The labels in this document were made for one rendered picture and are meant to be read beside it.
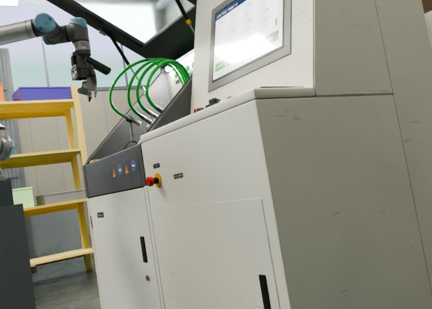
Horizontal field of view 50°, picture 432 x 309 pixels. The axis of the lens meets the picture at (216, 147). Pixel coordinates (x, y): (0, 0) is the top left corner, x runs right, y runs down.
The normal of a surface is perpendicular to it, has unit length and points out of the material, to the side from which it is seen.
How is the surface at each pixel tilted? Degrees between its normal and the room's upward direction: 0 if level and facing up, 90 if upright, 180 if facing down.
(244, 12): 76
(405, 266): 90
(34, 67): 90
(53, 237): 90
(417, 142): 90
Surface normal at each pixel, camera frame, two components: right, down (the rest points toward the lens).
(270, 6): -0.83, -0.15
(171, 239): -0.82, 0.08
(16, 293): 0.43, -0.14
